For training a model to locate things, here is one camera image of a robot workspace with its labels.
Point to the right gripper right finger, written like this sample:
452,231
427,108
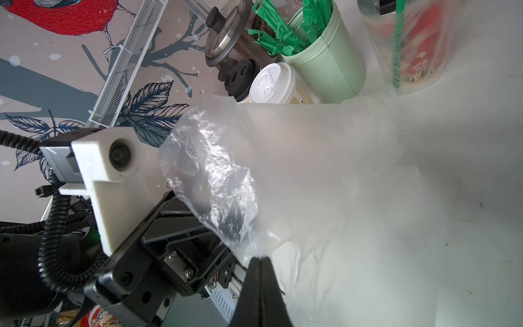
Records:
273,308

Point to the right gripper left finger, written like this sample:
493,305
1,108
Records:
248,312

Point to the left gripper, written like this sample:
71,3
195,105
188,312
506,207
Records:
170,253

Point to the yellow cup white lid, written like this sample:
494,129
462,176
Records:
279,83

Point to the clear plastic carrier bag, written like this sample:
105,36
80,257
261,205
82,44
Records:
408,45

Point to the green straw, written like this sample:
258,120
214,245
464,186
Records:
397,42

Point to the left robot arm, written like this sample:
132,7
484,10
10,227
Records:
44,263

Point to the silver rice cooker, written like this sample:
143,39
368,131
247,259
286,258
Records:
228,39

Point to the green straw holder cup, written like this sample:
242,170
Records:
317,45

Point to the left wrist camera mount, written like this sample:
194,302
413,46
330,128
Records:
111,166

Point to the white mesh wall shelf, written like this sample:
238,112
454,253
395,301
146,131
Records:
126,66

